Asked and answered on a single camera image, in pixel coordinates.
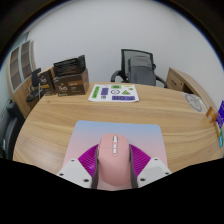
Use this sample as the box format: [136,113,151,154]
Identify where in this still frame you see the grey bag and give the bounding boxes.
[127,54,157,87]

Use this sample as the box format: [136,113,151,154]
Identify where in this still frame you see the blue pack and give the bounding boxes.
[218,129,224,149]

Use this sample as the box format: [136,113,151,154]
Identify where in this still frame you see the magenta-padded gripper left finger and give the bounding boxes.
[55,143,101,190]

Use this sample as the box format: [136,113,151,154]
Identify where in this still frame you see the round white disc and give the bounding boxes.
[184,93,208,113]

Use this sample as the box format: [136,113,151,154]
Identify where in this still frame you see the purple standing card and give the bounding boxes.
[214,99,224,130]

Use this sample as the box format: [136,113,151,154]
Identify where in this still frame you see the black mesh office chair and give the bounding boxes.
[110,48,168,89]

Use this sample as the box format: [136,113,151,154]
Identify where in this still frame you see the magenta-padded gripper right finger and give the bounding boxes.
[128,143,173,190]

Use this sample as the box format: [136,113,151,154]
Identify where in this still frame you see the wooden glass-door cabinet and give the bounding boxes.
[5,39,38,118]

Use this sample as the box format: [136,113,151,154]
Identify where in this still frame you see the small beige box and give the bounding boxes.
[214,123,221,138]

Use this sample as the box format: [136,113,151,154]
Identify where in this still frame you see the black leather sofa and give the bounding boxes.
[0,99,26,160]

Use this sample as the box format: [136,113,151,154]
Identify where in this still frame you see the pink blue gradient mouse pad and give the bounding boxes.
[62,119,169,192]

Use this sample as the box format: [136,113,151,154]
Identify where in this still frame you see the wooden side cabinet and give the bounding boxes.
[165,67,214,108]

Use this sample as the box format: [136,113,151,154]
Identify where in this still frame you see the small brown cardboard box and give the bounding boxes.
[37,68,57,96]

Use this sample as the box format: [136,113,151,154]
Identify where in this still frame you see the white sticker sheet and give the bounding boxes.
[87,83,140,103]

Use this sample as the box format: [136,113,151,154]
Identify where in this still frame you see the pink computer mouse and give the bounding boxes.
[96,133,133,187]

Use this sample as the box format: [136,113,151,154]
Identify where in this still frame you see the black open box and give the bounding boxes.
[53,54,87,78]

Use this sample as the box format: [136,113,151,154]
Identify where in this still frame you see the orange box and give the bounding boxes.
[205,105,219,124]

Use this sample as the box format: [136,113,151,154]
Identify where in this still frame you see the large brown cardboard box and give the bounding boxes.
[53,68,90,97]

